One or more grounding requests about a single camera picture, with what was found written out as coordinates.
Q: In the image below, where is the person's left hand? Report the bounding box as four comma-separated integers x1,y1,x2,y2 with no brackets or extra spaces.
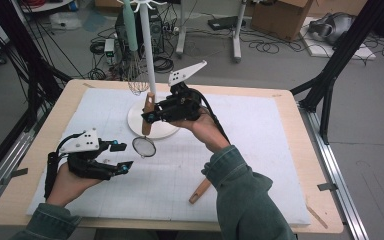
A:
46,163,102,208

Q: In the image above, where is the grey bag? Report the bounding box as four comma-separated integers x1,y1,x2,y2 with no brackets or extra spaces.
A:
308,12,356,46

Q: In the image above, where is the flat black box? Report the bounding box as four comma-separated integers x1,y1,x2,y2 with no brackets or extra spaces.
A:
207,15,247,32

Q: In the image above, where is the clear plastic bag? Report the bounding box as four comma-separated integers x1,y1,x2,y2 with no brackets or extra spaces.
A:
49,12,83,31

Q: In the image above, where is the aluminium rail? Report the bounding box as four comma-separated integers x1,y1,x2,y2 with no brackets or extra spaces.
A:
0,128,36,218
298,103,369,240

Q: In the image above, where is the left hand-held gripper black cable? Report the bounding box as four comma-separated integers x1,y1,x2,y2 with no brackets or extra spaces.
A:
44,132,88,200

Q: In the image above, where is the person's right hand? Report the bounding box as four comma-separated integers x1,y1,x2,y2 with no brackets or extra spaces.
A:
171,108,231,154

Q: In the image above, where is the black computer tower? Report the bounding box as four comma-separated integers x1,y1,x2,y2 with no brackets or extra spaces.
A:
114,5,165,63

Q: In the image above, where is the white metal floor frame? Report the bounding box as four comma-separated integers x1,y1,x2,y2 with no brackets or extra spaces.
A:
175,0,248,64

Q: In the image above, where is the white foam board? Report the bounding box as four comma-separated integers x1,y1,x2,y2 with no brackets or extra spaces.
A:
299,16,378,61

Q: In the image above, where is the small white and green device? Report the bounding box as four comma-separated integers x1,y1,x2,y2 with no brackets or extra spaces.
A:
103,38,116,58

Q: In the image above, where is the tangle of black floor cables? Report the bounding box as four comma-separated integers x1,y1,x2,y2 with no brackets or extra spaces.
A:
89,28,175,82

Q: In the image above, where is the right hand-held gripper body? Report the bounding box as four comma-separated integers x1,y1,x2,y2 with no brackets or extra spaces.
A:
156,60,208,123

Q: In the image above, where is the right hand-held gripper black cable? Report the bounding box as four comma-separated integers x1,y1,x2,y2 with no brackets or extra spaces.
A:
189,88,232,146

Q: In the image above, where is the mesh strainer with wooden handle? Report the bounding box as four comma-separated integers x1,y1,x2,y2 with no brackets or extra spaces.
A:
132,92,157,159

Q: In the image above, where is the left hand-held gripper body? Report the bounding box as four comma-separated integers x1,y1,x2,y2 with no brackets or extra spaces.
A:
59,128,118,181

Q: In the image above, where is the round white table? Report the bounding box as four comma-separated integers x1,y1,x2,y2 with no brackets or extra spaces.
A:
19,0,74,14

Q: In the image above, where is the white grid mat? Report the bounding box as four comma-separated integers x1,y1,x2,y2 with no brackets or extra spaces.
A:
26,87,311,226

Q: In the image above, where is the white hook stand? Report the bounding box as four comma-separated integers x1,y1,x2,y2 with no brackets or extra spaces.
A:
118,0,185,140

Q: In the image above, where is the hand-held gripper black cable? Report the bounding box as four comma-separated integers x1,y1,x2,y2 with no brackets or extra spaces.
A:
44,132,88,200
189,88,232,146

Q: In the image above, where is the black metal frame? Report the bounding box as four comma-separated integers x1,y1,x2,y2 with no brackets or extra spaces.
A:
0,0,73,134
289,0,384,145

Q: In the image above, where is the large cardboard box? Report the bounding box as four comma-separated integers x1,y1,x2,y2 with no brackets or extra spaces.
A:
249,0,314,42

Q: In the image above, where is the whisk with green handle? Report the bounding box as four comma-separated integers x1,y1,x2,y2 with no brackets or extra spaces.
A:
122,0,150,97

